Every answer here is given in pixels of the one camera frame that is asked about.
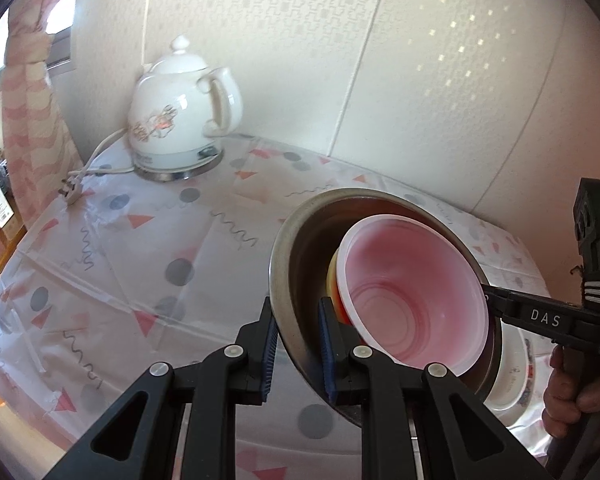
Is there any white ceramic electric kettle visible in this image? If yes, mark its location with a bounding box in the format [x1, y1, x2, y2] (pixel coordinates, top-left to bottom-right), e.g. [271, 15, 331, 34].
[126, 35, 244, 183]

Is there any white wall cable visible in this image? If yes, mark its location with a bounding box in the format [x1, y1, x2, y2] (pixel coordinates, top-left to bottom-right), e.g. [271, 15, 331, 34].
[140, 0, 160, 75]

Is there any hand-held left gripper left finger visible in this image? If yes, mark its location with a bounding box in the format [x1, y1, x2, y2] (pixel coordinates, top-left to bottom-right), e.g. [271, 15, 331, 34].
[42, 296, 281, 480]

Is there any white power cord with plug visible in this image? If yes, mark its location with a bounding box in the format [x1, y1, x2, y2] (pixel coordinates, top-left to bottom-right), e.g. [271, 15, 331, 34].
[60, 127, 137, 207]

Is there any pink and white curtain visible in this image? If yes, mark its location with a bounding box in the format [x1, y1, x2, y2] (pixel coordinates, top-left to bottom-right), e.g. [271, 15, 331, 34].
[0, 0, 86, 228]

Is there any person's right hand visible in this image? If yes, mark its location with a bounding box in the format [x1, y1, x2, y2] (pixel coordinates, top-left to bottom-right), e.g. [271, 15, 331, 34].
[542, 346, 600, 439]

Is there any yellow plastic bowl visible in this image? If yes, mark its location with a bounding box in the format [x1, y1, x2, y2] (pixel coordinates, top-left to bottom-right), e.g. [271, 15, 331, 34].
[326, 252, 352, 326]

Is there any red plastic bowl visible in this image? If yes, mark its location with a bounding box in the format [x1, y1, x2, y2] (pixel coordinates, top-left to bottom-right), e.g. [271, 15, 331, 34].
[337, 214, 496, 378]

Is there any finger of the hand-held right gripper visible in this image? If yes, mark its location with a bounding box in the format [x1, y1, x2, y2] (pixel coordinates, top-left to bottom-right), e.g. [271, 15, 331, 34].
[479, 282, 600, 348]

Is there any large white floral plate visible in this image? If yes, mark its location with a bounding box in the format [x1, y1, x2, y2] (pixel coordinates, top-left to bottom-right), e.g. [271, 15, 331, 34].
[482, 327, 537, 426]

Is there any patterned plastic tablecloth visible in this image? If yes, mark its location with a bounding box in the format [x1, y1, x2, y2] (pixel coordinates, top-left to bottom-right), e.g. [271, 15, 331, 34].
[0, 132, 553, 480]

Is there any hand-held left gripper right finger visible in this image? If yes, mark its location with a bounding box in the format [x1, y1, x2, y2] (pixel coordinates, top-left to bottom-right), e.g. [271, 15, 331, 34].
[317, 296, 553, 480]

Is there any stainless steel bowl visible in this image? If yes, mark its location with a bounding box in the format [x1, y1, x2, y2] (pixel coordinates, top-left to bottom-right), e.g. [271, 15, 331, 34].
[267, 187, 506, 428]

